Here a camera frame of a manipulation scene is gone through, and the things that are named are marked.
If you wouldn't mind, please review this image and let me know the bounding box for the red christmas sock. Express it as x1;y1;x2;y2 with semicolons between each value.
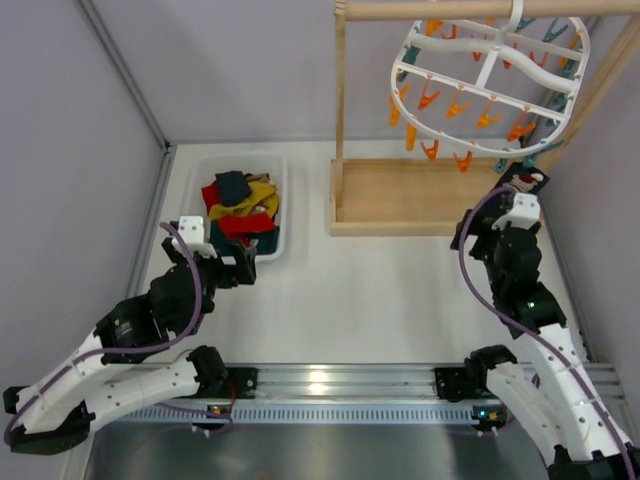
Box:
217;213;276;240

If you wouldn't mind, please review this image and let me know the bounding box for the dark navy sock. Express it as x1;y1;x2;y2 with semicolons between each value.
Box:
216;170;252;207

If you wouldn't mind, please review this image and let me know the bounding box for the navy christmas pattern sock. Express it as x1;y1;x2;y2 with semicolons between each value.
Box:
494;162;549;195

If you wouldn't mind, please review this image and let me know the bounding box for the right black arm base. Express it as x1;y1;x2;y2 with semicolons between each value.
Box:
434;367;495;403

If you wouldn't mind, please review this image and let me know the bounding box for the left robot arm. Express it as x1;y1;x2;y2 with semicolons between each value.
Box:
3;240;256;455

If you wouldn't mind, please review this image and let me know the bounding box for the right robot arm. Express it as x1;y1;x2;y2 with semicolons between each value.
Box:
451;206;639;479

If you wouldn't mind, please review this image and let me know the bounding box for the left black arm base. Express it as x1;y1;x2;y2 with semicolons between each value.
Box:
188;367;259;400

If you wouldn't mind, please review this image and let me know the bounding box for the white round clip hanger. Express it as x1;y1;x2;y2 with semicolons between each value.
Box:
388;2;591;160

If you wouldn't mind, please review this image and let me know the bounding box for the teal sock in basket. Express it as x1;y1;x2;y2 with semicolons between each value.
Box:
248;226;280;256

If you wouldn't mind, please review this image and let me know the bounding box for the red sock in basket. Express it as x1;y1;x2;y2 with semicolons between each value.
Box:
201;182;220;211

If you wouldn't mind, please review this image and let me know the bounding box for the brown striped sock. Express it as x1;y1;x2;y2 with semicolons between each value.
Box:
244;173;272;184

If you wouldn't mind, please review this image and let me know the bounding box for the white plastic basket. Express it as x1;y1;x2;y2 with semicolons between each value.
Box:
179;151;291;263

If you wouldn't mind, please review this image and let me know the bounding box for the wooden drying rack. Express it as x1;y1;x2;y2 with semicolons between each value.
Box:
330;1;639;236

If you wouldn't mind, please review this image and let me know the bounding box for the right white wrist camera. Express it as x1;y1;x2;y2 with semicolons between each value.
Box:
491;193;541;231

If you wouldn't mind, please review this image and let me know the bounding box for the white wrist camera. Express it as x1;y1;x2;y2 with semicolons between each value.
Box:
491;193;541;231
171;216;218;259

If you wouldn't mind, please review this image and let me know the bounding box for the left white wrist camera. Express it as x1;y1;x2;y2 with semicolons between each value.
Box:
171;216;218;259

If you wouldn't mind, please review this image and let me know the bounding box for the aluminium mounting rail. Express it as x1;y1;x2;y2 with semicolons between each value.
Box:
87;362;626;426

